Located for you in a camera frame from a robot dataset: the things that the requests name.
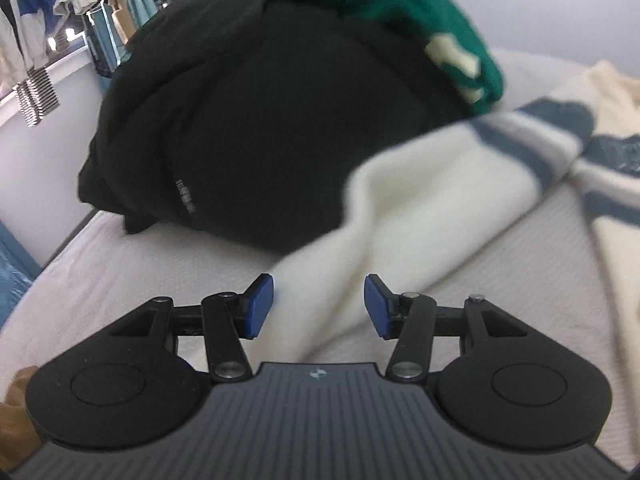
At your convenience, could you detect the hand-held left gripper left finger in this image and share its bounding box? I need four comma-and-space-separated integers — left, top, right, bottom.
109, 273, 275, 382

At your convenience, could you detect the black garment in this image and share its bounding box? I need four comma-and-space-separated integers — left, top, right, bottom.
76, 0, 471, 253

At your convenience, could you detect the blue patterned cloth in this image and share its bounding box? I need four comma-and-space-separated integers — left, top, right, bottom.
0, 220, 43, 331

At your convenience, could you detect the brown cloth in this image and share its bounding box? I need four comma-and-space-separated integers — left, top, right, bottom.
0, 366, 43, 473

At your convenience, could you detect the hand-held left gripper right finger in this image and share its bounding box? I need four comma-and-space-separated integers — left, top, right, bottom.
364, 274, 532, 382

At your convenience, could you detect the row of hanging clothes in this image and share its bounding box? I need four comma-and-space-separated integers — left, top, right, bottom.
0, 0, 216, 128

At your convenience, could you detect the white bed mattress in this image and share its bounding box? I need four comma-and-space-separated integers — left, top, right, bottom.
0, 47, 640, 471

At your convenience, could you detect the green garment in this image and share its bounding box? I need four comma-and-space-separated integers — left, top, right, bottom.
205, 0, 506, 116

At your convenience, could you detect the cream striped sweater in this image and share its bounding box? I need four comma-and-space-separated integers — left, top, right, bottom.
260, 60, 640, 366

